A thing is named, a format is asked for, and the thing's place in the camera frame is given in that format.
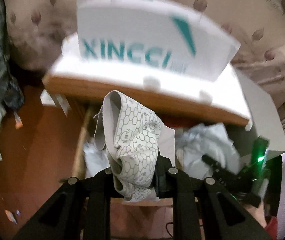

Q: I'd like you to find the white grey crumpled garment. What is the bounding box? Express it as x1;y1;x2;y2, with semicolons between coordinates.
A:
83;141;110;178

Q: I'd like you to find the orange wrapper scrap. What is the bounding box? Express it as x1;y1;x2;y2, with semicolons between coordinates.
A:
14;112;23;129

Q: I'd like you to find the dark crumpled plastic bag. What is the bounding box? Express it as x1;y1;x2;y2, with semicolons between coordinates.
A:
3;77;25;111

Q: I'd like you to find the white XINCCI shoe box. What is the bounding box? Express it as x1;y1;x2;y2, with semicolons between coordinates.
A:
76;0;241;82

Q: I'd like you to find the light grey underwear garment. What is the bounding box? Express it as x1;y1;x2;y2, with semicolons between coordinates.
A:
175;123;241;180

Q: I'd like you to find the beige leaf pattern curtain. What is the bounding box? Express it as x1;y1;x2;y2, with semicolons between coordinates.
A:
5;0;285;111

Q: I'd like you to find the wooden nightstand with white top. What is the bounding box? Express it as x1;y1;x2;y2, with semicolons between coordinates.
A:
43;35;285;158

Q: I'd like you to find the small wrapper scrap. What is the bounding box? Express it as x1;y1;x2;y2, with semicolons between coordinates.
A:
4;210;20;224

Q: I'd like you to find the white hexagon pattern underwear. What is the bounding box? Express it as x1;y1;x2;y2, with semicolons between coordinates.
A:
94;90;161;202

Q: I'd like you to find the open wooden drawer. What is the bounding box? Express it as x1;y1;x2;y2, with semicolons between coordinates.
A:
72;105;240;203

